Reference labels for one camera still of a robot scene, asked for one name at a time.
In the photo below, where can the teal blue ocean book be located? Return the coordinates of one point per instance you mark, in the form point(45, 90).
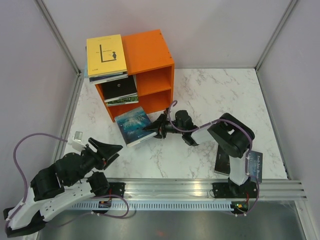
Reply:
point(131, 125)

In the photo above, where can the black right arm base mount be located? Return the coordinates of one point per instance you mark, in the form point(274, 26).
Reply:
point(226, 190)

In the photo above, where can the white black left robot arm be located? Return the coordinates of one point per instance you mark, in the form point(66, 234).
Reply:
point(73, 178)

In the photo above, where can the white slotted cable duct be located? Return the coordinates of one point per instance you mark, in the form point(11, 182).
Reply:
point(152, 205)

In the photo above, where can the black book with gold lines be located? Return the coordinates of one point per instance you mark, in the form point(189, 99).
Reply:
point(118, 89)

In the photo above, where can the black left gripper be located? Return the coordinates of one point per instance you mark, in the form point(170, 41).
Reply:
point(106, 154)

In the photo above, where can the dark night scene book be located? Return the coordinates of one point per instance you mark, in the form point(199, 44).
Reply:
point(255, 164)

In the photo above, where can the aluminium frame post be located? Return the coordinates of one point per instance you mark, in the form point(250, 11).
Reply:
point(278, 29)
point(57, 35)

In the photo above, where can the aluminium left frame post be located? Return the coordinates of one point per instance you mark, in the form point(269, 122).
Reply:
point(57, 35)

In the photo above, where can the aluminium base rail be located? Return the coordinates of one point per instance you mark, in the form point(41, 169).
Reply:
point(200, 189)

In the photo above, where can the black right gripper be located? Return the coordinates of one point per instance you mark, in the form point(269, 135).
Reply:
point(158, 126)

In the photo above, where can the green Alice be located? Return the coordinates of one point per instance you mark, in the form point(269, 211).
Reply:
point(111, 105)

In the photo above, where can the aluminium right frame post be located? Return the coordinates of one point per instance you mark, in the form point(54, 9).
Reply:
point(278, 29)

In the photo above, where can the grey Great Gatsby book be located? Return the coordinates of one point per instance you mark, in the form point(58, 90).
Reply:
point(133, 98)

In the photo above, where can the dark blue Robinson Crusoe book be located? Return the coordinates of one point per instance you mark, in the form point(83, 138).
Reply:
point(107, 78)

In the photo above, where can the orange wooden shelf box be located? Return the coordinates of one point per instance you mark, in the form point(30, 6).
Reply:
point(148, 58)

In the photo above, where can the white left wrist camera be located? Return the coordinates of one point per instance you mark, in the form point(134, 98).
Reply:
point(76, 142)

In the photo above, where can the light blue paperback book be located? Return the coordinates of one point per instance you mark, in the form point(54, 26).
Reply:
point(86, 70)

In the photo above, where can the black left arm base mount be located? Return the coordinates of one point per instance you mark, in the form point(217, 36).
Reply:
point(115, 188)

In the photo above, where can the yellow Little Prince book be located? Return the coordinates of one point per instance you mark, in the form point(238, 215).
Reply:
point(105, 56)

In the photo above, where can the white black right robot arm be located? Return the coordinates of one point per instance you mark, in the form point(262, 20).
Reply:
point(232, 136)

